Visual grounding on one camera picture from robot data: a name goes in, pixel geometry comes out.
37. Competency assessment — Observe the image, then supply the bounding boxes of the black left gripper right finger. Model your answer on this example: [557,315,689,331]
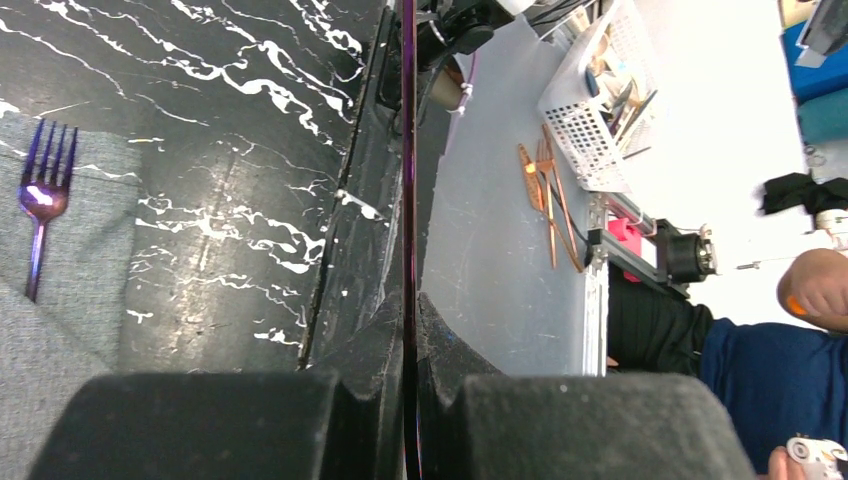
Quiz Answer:
[418,295,754,479]

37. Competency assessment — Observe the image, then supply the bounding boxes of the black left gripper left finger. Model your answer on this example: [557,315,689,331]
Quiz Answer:
[30,294,401,479]

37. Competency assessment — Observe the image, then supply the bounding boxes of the grey fabric napkin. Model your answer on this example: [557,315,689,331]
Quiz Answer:
[1,112,141,479]

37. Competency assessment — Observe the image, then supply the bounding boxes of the purple metal fork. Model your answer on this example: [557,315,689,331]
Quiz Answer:
[18,119,78,301]

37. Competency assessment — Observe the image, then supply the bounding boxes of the copper knife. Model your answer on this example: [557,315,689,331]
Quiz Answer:
[518,144,544,212]

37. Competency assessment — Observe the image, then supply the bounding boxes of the black stepper motor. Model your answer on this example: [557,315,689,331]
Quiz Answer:
[654,219,718,286]

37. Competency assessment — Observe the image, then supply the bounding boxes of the copper fork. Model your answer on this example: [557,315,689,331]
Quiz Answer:
[535,138,558,269]

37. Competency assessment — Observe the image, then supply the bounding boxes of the person in blue shirt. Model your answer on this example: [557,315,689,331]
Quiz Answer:
[607,249,847,479]

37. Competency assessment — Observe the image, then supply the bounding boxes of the white plastic basket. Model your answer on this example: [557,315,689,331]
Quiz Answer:
[538,1,664,193]

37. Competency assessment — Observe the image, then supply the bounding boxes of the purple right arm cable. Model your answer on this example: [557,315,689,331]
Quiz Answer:
[443,52,478,157]

